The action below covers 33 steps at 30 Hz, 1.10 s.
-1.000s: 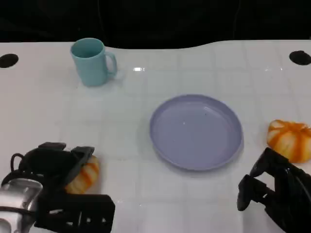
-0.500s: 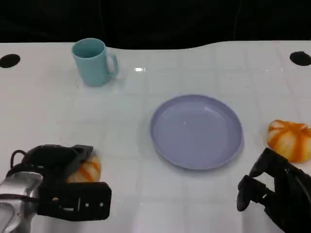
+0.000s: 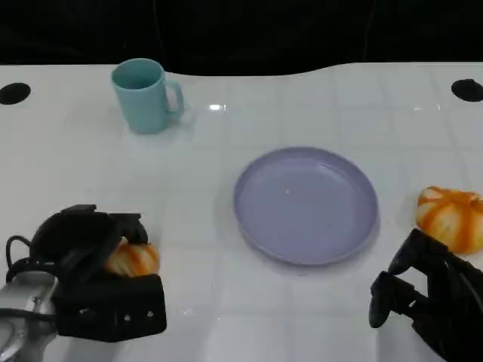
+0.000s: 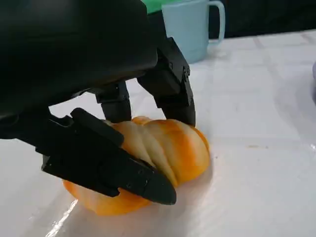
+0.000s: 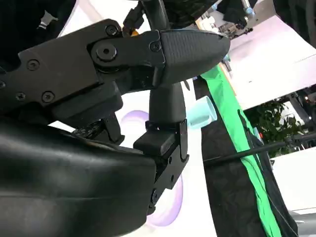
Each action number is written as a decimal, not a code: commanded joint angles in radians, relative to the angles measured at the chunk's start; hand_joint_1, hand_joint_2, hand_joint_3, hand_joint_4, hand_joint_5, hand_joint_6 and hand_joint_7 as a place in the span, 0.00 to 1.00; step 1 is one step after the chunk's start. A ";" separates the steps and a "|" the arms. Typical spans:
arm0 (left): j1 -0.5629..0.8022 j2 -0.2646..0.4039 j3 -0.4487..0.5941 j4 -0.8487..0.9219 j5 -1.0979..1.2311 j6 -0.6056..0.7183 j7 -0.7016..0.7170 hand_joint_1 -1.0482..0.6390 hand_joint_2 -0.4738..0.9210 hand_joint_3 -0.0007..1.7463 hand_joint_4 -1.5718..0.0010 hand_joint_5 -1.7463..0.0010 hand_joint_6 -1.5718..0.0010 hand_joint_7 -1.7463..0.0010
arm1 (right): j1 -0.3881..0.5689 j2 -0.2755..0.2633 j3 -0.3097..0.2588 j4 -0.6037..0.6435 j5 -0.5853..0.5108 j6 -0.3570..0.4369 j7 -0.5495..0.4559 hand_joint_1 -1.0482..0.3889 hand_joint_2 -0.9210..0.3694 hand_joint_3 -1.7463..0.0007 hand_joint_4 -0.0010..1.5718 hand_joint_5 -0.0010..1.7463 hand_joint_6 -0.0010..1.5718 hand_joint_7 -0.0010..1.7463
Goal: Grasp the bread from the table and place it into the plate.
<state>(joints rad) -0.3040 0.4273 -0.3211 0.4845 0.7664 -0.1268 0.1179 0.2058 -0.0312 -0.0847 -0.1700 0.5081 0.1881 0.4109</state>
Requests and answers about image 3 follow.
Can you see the lilac plate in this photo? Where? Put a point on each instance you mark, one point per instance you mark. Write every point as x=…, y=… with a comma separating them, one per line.
x=302, y=207

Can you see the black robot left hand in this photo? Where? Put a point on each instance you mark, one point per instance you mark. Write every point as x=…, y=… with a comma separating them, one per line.
x=75, y=237

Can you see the orange white toy bread roll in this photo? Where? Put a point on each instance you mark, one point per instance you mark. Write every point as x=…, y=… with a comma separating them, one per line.
x=453, y=218
x=136, y=260

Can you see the pale green mug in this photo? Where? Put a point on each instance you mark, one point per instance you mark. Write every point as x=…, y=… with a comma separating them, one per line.
x=143, y=107

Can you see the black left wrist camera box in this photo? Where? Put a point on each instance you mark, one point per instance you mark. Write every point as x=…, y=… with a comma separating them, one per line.
x=109, y=309

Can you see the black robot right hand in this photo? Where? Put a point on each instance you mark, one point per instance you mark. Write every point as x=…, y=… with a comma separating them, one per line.
x=453, y=301

